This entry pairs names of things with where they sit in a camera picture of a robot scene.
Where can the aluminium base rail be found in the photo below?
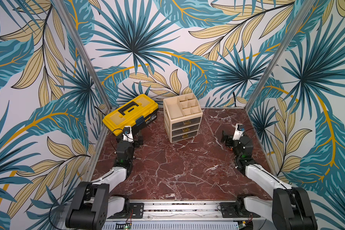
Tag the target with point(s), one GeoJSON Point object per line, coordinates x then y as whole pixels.
{"type": "Point", "coordinates": [178, 211]}

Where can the clear middle drawer gold handle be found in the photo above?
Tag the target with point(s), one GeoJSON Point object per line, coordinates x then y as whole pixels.
{"type": "Point", "coordinates": [184, 130]}

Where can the beige drawer organizer cabinet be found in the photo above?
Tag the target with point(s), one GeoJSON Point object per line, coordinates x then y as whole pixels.
{"type": "Point", "coordinates": [180, 108]}

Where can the yellow black toolbox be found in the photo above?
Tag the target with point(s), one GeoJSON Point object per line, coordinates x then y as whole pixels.
{"type": "Point", "coordinates": [137, 113]}

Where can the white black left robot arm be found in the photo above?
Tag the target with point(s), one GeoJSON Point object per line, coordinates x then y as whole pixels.
{"type": "Point", "coordinates": [92, 203]}

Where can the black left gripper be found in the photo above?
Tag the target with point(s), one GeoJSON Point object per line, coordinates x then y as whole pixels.
{"type": "Point", "coordinates": [137, 144]}

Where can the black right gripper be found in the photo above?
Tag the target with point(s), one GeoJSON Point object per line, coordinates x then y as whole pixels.
{"type": "Point", "coordinates": [227, 139]}

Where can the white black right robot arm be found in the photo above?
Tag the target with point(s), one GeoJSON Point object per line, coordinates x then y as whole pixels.
{"type": "Point", "coordinates": [289, 208]}

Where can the clear bottom drawer gold handle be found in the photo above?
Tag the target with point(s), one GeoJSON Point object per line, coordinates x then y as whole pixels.
{"type": "Point", "coordinates": [184, 136]}

